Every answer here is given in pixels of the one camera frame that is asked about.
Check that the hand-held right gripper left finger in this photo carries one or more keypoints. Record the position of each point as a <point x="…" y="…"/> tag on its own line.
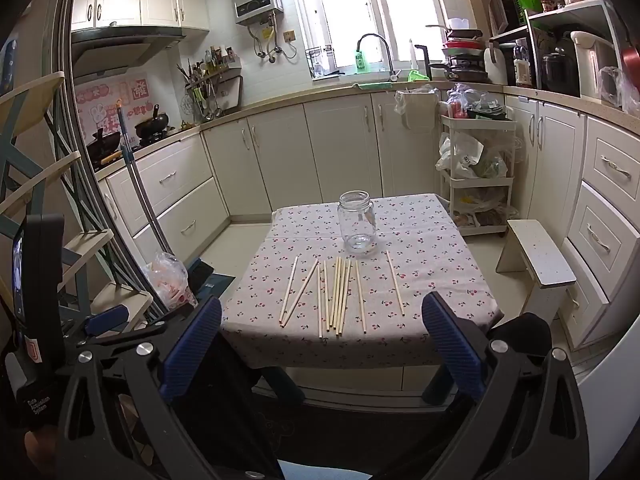
<point x="192" y="350"/>

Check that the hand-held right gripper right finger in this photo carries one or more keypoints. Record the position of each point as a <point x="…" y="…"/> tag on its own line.
<point x="452" y="345"/>

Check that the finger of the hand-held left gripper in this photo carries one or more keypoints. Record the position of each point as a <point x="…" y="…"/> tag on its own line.
<point x="135" y="332"/>
<point x="107" y="319"/>

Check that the set of wooden chopsticks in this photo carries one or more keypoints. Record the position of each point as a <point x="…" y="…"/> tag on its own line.
<point x="340" y="290"/>

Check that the clear glass jar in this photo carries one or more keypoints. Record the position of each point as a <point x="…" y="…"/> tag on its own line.
<point x="357" y="230"/>

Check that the person's left hand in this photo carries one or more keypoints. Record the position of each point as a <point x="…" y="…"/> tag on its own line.
<point x="39" y="447"/>

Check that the clear bag with pink contents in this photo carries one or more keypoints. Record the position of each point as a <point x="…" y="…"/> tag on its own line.
<point x="170" y="280"/>

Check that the dark blue dustpan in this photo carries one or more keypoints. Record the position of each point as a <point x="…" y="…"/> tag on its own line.
<point x="207" y="277"/>

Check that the cherry print tablecloth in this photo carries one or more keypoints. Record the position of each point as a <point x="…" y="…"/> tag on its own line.
<point x="400" y="240"/>

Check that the white speckled stool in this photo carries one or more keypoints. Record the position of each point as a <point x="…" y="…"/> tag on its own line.
<point x="542" y="255"/>

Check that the black wok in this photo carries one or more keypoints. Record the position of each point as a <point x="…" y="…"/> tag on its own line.
<point x="152" y="125"/>
<point x="105" y="145"/>

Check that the white rolling cart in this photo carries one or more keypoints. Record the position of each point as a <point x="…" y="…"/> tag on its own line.
<point x="477" y="180"/>

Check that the white door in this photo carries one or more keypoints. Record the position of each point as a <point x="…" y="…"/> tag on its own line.
<point x="612" y="420"/>

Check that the bag of green vegetables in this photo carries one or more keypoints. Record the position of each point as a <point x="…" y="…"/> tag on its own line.
<point x="492" y="166"/>

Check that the gas stove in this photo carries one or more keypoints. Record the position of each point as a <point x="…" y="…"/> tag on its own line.
<point x="157" y="139"/>

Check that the white plastic shopping bag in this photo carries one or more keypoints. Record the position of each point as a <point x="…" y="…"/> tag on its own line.
<point x="460" y="152"/>

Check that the folding step ladder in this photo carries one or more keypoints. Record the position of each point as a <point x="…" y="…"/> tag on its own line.
<point x="30" y="90"/>

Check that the cream kitchen base cabinets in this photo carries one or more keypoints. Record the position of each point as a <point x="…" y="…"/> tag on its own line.
<point x="340" y="150"/>

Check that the white hanging trash bin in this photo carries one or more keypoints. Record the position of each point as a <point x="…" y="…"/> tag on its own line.
<point x="417" y="110"/>

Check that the range hood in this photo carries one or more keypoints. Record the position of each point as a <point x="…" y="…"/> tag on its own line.
<point x="115" y="50"/>

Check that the bright green rag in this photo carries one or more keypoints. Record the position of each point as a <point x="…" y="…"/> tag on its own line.
<point x="417" y="76"/>

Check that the pale green dish cloth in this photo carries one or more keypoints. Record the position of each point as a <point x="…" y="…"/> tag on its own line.
<point x="375" y="85"/>

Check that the white cutting board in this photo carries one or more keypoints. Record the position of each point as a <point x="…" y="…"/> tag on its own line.
<point x="496" y="65"/>

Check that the stack of pans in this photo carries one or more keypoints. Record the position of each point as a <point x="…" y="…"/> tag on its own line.
<point x="462" y="57"/>

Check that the plastic bottle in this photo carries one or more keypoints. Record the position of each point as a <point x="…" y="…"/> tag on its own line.
<point x="523" y="65"/>

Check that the black electric cooker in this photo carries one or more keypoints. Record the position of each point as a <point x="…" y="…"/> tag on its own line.
<point x="560" y="72"/>

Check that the green soap bottle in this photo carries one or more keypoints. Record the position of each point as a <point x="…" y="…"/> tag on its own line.
<point x="362" y="62"/>

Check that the clear plastic bag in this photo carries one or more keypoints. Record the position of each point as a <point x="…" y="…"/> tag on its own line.
<point x="617" y="90"/>

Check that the curved sink faucet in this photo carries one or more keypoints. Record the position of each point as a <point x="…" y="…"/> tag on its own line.
<point x="382" y="42"/>

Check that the white kitchen appliance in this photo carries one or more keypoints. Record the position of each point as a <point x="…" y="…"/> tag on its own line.
<point x="595" y="60"/>

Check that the red pan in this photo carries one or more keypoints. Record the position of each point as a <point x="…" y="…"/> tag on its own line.
<point x="632" y="65"/>

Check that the kitchen window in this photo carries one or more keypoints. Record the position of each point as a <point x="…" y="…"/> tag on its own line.
<point x="380" y="10"/>

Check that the white shelf rack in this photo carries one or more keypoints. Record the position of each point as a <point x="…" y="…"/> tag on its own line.
<point x="565" y="10"/>

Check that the pink wall stickers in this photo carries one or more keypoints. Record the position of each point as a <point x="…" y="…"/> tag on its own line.
<point x="100" y="110"/>

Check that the grey sliding door frame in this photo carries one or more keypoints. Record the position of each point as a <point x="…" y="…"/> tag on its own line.
<point x="64" y="85"/>

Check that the wall utensil rack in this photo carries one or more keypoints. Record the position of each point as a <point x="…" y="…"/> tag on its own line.
<point x="212" y="77"/>

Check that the wall socket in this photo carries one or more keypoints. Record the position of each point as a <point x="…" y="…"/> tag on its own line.
<point x="289" y="36"/>

